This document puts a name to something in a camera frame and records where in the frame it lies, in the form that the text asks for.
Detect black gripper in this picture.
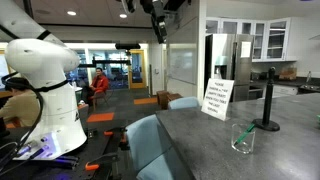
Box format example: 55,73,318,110
140,0,169,45

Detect green pen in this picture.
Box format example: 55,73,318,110
233,123,256,146

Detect clear glass cup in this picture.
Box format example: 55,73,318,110
230,123,257,155

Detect black ceiling mounted bar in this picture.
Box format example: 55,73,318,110
114,42,142,51

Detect yellow framed door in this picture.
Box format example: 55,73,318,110
128,49,148,90

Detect brown wooden box seat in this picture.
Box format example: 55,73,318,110
156,89,183,111

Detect small blue padded chair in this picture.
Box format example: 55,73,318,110
167,96,201,111

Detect stainless steel refrigerator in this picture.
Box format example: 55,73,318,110
204,33,255,103

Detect person in red jacket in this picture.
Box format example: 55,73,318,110
81,67,110,106

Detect white paper on refrigerator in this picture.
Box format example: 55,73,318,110
240,41,252,59

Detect white printed sign stand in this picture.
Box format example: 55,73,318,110
200,78,235,122

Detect brown wooden chair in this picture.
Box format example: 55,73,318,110
92,89,114,112

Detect large blue padded chair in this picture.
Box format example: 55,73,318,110
125,114,188,180

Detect black paper towel holder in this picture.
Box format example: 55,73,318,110
252,66,281,132

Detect brown basket on counter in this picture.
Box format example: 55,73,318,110
278,67,298,81

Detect person in beige shirt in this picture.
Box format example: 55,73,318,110
0,76,41,128

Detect wall whiteboard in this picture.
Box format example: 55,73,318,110
168,46,198,85

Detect white glass-door wall cabinets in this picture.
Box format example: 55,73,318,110
205,17,299,63

